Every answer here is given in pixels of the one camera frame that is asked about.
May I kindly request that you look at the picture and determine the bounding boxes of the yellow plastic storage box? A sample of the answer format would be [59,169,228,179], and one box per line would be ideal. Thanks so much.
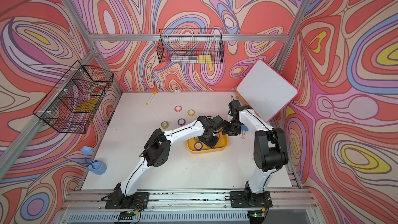
[187,133,229,154]

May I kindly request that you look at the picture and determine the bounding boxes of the orange tape roll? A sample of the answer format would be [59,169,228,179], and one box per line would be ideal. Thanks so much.
[187,110,195,116]

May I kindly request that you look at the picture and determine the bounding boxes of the purple tape roll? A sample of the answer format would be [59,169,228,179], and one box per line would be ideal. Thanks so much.
[194,142,203,151]
[177,118,186,126]

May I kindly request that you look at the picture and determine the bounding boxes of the yellow-green tape roll table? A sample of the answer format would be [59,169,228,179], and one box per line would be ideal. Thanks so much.
[161,121,170,129]

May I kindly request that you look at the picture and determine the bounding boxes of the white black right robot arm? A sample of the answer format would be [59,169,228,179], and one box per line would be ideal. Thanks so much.
[222,100,289,197]

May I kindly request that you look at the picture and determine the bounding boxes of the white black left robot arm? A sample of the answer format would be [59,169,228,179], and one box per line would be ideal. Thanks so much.
[114,116,224,198]

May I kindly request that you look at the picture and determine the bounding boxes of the red tape roll far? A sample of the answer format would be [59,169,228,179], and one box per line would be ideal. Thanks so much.
[174,105,182,113]

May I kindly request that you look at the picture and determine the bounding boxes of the blue binder clip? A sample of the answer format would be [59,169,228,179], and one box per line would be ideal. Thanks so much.
[241,125,248,139]

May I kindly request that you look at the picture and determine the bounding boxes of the white board pink edge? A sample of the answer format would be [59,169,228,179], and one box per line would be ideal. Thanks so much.
[236,61,298,122]

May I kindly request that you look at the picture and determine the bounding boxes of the yellow white marker pen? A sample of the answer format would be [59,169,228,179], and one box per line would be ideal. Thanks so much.
[146,91,158,105]

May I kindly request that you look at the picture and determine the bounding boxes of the items in back basket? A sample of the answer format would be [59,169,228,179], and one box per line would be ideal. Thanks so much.
[171,55,212,64]

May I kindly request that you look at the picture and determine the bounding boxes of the blue cloth bag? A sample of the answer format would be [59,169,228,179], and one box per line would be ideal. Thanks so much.
[80,146,107,175]

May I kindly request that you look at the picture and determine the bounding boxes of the green circuit board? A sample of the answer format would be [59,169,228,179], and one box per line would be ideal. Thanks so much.
[118,211,140,221]

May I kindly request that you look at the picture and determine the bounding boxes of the yellow block in left basket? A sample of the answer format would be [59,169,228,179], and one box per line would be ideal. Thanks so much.
[75,100,98,113]

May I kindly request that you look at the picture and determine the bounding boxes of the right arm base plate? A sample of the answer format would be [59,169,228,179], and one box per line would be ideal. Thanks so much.
[228,191,273,209]

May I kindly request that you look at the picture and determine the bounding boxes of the black wire basket back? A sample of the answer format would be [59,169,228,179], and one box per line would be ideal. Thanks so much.
[157,28,224,64]

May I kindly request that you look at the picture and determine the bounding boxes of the black wire basket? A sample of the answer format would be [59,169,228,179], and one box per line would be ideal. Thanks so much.
[157,28,224,64]
[33,61,114,134]

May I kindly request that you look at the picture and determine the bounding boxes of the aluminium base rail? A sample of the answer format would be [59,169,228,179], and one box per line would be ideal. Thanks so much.
[54,188,324,224]

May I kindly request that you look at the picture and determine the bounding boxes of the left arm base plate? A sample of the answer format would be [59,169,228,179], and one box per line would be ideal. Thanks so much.
[101,192,149,211]

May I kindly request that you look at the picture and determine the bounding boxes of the aluminium frame crossbar back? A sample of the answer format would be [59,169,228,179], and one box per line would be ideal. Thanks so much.
[89,34,289,41]

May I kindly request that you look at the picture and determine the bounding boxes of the aluminium frame post right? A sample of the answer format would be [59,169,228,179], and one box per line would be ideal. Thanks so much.
[273,0,312,73]

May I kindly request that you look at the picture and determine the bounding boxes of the aluminium frame post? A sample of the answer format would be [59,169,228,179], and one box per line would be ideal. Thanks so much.
[46,0,123,94]
[273,0,312,73]

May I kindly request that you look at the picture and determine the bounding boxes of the black wire basket left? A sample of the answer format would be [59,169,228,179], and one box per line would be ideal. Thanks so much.
[33,61,114,134]

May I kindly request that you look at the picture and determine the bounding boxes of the aluminium frame post left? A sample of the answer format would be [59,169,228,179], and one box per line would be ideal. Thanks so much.
[46,0,123,94]

